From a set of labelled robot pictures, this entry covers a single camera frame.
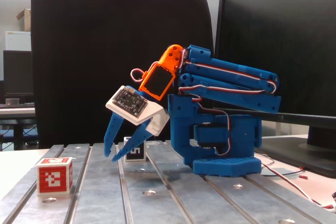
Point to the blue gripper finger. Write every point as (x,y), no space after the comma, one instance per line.
(136,140)
(111,134)

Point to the black office chair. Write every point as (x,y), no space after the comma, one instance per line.
(92,51)

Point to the dark background keyboard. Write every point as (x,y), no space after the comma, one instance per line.
(18,105)

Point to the small grey cylinder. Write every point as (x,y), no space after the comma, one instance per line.
(12,101)

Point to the black cube with white marker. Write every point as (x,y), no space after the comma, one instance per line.
(139,153)

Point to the blue robot arm with base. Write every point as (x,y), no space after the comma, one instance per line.
(236,129)

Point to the aluminium slotted base plate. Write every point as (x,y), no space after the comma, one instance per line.
(170,203)

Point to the grey background desk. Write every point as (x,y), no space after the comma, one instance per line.
(15,112)

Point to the black monitor with stand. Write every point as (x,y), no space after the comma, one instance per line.
(275,51)

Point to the brown cardboard box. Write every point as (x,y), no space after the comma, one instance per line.
(25,19)

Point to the white cabinet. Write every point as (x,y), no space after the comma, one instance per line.
(18,40)

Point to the red cube with white marker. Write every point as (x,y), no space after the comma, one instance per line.
(53,179)

